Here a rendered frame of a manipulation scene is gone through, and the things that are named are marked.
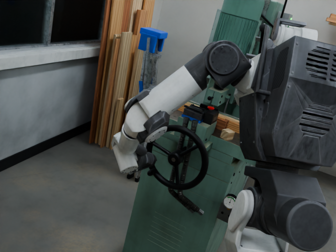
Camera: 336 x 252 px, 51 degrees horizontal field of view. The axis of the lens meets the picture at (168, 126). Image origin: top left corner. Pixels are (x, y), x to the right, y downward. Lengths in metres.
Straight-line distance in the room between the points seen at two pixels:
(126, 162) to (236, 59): 0.54
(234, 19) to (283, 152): 0.84
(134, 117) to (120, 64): 2.03
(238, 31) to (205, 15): 2.58
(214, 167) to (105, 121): 1.70
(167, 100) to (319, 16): 3.17
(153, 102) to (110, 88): 2.11
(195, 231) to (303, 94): 1.11
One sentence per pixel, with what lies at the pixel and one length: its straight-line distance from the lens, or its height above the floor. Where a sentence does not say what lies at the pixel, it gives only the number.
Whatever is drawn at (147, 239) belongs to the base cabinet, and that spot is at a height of 0.21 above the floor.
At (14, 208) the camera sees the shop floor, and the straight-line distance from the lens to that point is 2.43.
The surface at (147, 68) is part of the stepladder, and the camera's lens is 2.57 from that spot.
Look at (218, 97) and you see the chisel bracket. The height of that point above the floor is 1.05.
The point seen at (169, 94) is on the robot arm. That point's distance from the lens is 0.97.
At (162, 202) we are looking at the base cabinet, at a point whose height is 0.46.
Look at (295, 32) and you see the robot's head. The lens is 1.13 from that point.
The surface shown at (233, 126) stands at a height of 0.92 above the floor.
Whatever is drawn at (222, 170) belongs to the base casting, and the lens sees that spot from 1.64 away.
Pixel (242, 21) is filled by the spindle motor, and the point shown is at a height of 1.40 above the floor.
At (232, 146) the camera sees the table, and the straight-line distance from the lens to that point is 1.59.
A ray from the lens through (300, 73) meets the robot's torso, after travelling 0.89.
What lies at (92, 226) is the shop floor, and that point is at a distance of 2.33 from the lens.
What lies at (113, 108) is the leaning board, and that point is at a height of 0.39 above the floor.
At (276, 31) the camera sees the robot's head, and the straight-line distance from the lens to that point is 1.12.
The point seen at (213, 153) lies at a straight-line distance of 1.63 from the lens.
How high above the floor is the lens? 1.45
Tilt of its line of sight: 21 degrees down
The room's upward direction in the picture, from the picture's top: 14 degrees clockwise
